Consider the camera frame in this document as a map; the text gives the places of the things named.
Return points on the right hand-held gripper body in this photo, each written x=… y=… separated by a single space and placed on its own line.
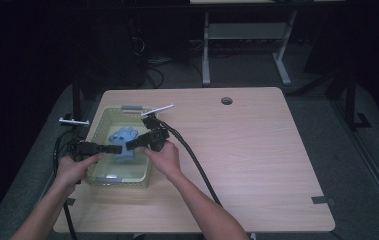
x=158 y=136

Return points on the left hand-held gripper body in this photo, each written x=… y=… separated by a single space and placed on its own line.
x=83 y=149

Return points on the plain blue knit glove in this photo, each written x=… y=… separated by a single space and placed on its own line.
x=123 y=135

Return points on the blue knit glove dark dots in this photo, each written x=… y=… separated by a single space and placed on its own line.
x=125 y=157

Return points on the pale yellow plastic basket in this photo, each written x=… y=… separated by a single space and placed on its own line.
x=120 y=171

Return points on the person's left hand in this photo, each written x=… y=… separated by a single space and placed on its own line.
x=72 y=170

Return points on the person's right hand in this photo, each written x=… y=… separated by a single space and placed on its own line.
x=165 y=161

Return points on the black metal stand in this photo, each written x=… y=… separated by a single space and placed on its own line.
x=352 y=103
x=76 y=96

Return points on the black tape strip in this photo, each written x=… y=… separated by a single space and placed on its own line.
x=70 y=201

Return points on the grey tape strip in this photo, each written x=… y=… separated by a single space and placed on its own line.
x=322 y=200

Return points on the white metal table frame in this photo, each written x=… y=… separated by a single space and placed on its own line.
x=243 y=31

